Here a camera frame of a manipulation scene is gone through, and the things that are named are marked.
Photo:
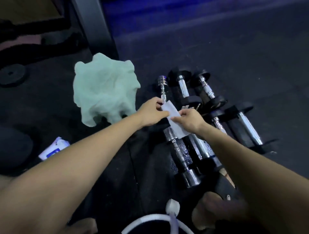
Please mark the small black weight plate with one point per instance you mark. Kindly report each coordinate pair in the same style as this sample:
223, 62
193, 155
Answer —
10, 74

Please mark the person's right leg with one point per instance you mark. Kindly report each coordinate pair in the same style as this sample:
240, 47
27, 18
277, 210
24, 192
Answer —
217, 209

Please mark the black right sandal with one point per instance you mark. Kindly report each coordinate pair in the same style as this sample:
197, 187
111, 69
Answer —
224, 188

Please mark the white plastic stool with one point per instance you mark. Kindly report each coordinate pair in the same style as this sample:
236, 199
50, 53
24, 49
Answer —
172, 207

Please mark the person's left forearm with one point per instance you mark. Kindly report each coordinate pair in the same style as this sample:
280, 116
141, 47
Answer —
72, 173

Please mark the person's right forearm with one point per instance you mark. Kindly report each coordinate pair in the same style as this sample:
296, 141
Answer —
253, 173

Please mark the person's left leg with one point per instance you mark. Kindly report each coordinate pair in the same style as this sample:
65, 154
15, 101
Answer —
84, 227

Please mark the black padded bench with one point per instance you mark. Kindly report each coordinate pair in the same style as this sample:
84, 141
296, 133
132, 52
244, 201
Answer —
36, 50

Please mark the person's right hand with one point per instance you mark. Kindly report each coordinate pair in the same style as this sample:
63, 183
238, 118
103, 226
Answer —
192, 120

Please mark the white blue wet wipes pack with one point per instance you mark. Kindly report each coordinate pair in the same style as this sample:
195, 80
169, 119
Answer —
55, 147

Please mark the person's left hand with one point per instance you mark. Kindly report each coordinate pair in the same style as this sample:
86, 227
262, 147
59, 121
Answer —
149, 113

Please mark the person's leg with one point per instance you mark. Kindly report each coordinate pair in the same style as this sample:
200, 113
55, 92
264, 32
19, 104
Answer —
84, 227
217, 209

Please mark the light green cloth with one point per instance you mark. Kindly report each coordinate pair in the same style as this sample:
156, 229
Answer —
103, 89

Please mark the person's right foot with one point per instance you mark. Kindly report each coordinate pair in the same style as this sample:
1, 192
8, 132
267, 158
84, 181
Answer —
227, 176

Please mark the small chrome dumbbell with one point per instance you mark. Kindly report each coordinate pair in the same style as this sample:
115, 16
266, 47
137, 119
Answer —
162, 80

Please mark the white wet wipe sheet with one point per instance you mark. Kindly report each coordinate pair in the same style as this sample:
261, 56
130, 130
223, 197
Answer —
179, 130

